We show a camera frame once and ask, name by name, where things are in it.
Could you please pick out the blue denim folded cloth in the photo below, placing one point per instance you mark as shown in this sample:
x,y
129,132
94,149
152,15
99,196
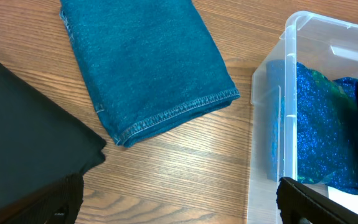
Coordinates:
x,y
149,65

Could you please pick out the blue glitter cloth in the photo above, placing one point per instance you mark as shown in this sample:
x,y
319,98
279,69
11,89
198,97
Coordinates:
x,y
327,130

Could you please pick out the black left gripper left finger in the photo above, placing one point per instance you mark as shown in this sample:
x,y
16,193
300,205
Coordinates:
x,y
59,202

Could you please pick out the clear plastic storage bin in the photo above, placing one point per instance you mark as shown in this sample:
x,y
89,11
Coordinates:
x,y
321,43

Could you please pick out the white label in bin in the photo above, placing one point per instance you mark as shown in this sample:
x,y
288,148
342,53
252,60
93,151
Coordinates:
x,y
348,201

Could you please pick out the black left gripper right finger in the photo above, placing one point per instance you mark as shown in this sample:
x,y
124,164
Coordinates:
x,y
298,203

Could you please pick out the black folded cloth left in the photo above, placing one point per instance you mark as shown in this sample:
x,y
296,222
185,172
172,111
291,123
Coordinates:
x,y
40,142

